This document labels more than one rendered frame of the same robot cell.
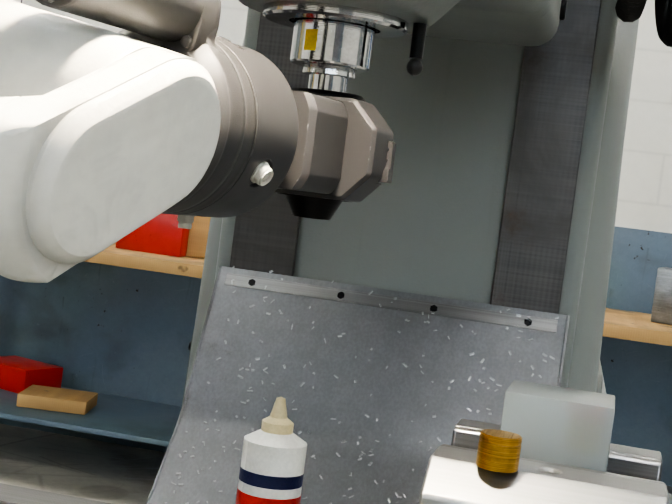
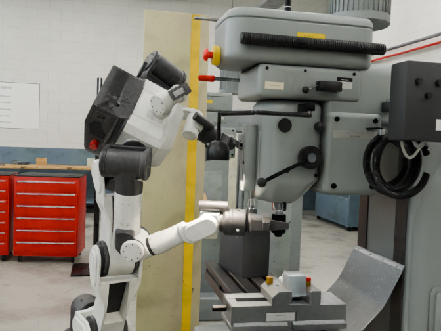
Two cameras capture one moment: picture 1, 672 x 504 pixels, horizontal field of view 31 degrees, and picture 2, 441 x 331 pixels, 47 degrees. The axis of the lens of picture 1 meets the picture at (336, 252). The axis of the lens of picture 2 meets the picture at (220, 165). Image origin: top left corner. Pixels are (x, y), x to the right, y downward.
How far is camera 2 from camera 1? 144 cm
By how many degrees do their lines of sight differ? 66
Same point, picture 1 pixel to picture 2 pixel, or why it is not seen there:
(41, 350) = not seen: outside the picture
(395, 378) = (370, 276)
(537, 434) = (285, 280)
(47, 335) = not seen: outside the picture
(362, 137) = (262, 223)
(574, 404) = (287, 274)
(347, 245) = (373, 242)
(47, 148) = (184, 228)
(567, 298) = (405, 261)
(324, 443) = (354, 289)
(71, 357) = not seen: outside the picture
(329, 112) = (255, 220)
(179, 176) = (209, 231)
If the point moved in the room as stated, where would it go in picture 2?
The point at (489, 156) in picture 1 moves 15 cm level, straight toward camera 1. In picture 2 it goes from (393, 220) to (353, 220)
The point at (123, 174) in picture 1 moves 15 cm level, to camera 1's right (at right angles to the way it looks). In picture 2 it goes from (197, 231) to (216, 240)
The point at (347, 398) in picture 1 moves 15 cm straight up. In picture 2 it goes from (361, 280) to (363, 237)
